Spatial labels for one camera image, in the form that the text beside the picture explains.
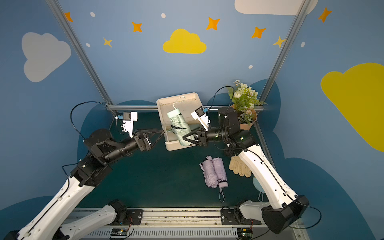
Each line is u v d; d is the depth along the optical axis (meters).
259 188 0.85
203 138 0.53
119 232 0.72
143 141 0.48
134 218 0.73
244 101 0.90
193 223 0.74
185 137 0.58
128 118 0.50
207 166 0.89
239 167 0.93
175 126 0.58
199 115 0.55
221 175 0.86
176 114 0.57
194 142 0.58
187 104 0.96
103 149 0.43
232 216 0.74
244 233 0.73
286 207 0.38
